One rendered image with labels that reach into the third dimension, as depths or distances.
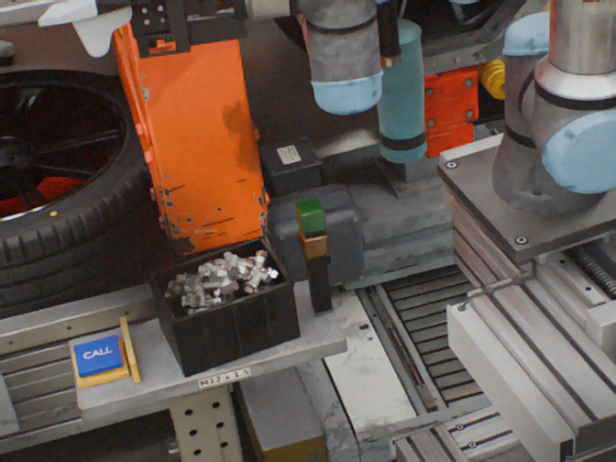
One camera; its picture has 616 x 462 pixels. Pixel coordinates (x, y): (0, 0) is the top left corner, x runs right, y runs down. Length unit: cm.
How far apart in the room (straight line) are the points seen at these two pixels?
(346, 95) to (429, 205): 132
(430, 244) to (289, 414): 53
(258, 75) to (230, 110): 170
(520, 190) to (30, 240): 99
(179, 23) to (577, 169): 46
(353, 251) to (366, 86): 106
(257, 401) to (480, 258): 72
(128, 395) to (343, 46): 84
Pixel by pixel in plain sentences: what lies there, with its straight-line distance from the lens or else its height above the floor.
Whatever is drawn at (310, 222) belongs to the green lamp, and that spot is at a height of 64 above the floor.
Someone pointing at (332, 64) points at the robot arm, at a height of 113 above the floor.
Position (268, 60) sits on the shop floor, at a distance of 369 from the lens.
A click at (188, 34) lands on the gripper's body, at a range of 126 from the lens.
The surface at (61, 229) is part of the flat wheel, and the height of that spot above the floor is 49.
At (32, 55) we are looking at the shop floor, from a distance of 397.
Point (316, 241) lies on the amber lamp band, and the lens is 190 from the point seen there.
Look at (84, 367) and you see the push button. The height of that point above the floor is 48.
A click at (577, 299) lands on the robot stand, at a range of 154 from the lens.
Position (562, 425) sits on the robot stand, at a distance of 142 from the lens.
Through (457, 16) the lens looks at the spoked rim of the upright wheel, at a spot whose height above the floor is 63.
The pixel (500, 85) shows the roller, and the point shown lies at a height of 52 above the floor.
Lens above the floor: 175
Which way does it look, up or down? 36 degrees down
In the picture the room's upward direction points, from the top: 7 degrees counter-clockwise
